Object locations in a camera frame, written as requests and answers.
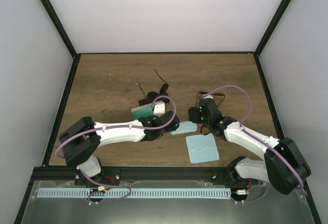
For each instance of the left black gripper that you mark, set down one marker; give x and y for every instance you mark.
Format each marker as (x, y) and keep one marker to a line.
(171, 129)

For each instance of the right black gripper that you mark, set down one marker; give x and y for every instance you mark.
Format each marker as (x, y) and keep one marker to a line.
(193, 115)

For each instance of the light blue cloth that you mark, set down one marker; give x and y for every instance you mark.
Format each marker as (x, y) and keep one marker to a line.
(185, 127)
(202, 148)

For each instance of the gold-trimmed black sunglasses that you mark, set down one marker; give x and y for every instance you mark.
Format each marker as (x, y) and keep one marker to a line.
(218, 97)

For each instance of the grey glasses case green lining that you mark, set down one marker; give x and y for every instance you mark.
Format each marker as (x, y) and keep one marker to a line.
(142, 111)

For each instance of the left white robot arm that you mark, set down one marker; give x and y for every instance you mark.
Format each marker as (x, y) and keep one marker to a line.
(79, 142)

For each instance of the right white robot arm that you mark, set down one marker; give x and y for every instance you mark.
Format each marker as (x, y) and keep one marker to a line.
(280, 161)

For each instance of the round black sunglasses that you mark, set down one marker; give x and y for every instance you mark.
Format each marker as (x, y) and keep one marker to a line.
(154, 87)

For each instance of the black geometric glasses case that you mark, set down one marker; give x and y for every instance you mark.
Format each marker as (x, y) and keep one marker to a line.
(153, 98)

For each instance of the grey metal front plate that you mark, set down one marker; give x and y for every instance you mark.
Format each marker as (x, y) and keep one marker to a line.
(265, 205)

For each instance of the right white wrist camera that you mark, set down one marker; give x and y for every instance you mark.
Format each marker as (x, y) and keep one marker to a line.
(206, 96)

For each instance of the black aluminium frame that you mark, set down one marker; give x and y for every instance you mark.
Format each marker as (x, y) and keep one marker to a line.
(48, 172)

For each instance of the white slotted cable duct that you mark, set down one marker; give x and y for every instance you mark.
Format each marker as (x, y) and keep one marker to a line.
(215, 193)

